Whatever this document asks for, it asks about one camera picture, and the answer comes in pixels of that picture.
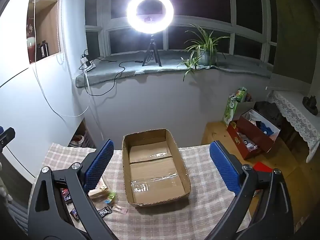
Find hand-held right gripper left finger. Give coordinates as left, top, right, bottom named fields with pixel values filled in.
left=27, top=139, right=119, bottom=240

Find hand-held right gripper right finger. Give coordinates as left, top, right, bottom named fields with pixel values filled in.
left=205, top=140, right=294, bottom=240

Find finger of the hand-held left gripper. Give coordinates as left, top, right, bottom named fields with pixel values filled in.
left=0, top=127, right=16, bottom=153

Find packed sliced bread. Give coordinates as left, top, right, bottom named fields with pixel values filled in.
left=89, top=176, right=111, bottom=200

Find green lid jelly cup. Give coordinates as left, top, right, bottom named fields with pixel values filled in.
left=103, top=191, right=118, bottom=205

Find large brown chocolate bar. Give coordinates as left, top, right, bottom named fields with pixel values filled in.
left=61, top=187, right=73, bottom=203

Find black snack packet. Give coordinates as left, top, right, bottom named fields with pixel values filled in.
left=97, top=205, right=112, bottom=217

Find small brown chocolate bar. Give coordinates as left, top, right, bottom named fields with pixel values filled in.
left=70, top=207, right=81, bottom=222

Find white tape roll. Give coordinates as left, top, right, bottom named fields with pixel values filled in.
left=69, top=134, right=85, bottom=147

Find red flat lid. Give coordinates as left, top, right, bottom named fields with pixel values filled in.
left=252, top=162, right=273, bottom=173

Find red cardboard box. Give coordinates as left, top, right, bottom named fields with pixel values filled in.
left=227, top=109, right=281, bottom=160

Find pink checked tablecloth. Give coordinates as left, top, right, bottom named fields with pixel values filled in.
left=37, top=142, right=253, bottom=240

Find green printed carton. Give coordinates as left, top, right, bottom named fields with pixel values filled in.
left=223, top=87, right=254, bottom=127

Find plain brown carton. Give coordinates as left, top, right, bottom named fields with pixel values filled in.
left=235, top=101, right=256, bottom=117

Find dark cloth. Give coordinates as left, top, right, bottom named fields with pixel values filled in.
left=254, top=101, right=285, bottom=128

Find striped grey cloth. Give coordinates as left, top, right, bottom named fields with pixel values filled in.
left=7, top=199, right=29, bottom=233

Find white lace cloth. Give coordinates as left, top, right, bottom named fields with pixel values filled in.
left=271, top=91, right=320, bottom=163

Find dark bottles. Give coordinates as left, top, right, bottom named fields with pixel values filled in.
left=36, top=39, right=50, bottom=61

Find red and white jar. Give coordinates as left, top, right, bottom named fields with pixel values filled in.
left=26, top=17, right=36, bottom=63

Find white power strip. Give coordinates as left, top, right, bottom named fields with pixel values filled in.
left=80, top=56, right=97, bottom=71

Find dark figurine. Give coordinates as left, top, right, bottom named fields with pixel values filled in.
left=302, top=95, right=320, bottom=116

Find potted spider plant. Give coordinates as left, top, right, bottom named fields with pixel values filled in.
left=177, top=24, right=231, bottom=82

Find white cable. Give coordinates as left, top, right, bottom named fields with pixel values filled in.
left=32, top=0, right=104, bottom=140

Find black cable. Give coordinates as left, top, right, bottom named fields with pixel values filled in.
left=79, top=50, right=144, bottom=97

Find wooden wall shelf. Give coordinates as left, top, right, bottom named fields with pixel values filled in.
left=26, top=0, right=62, bottom=65

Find ring light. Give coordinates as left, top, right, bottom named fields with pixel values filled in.
left=126, top=0, right=175, bottom=34

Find white window frame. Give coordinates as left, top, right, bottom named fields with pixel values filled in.
left=85, top=0, right=278, bottom=58

